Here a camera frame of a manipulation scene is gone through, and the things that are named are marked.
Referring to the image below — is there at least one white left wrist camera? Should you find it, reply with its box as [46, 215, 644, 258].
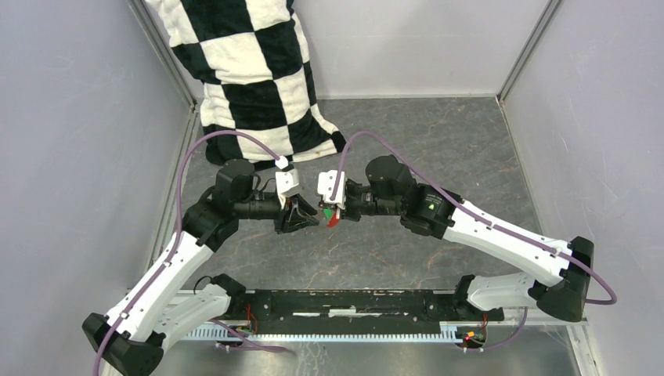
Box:
[275, 156, 301, 209]

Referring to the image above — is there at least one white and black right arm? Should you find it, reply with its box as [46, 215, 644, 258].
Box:
[318, 155, 594, 322]

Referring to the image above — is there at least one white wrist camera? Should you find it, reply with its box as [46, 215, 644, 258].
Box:
[275, 156, 301, 209]
[316, 170, 346, 211]

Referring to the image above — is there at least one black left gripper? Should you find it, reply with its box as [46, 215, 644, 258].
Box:
[235, 192, 319, 235]

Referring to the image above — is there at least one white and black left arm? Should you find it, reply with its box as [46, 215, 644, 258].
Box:
[82, 160, 319, 375]

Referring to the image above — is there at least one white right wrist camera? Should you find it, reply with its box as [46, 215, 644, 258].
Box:
[316, 170, 346, 211]

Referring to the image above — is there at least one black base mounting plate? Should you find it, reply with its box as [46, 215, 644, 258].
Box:
[218, 290, 504, 334]

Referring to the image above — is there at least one white slotted cable duct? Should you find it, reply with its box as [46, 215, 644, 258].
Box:
[135, 324, 468, 344]

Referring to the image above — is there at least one black white checkered cloth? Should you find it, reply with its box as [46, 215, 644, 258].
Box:
[150, 1, 346, 169]

